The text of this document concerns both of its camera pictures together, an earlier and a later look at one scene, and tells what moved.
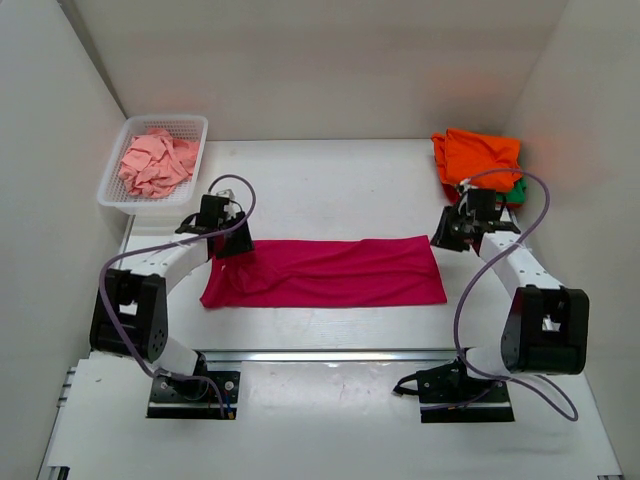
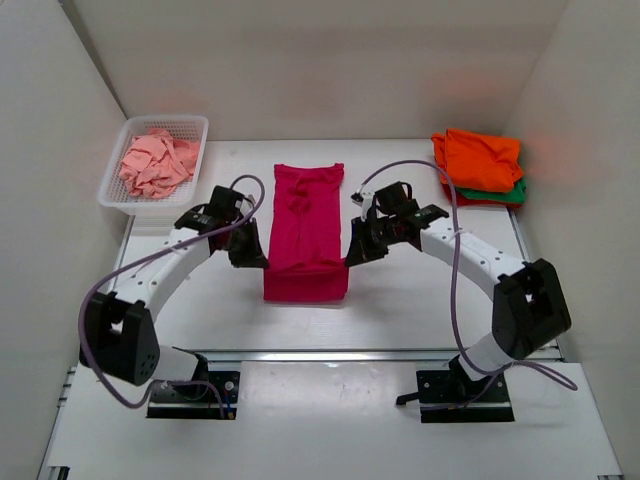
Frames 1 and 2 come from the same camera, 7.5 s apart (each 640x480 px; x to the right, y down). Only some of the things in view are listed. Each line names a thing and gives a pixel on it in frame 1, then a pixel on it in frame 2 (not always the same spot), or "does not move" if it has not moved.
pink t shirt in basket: (156, 162) does not move
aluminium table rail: (329, 356) does not move
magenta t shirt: (382, 271) to (305, 263)
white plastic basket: (154, 166) does not move
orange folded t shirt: (461, 155) does not move
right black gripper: (440, 238) to (361, 250)
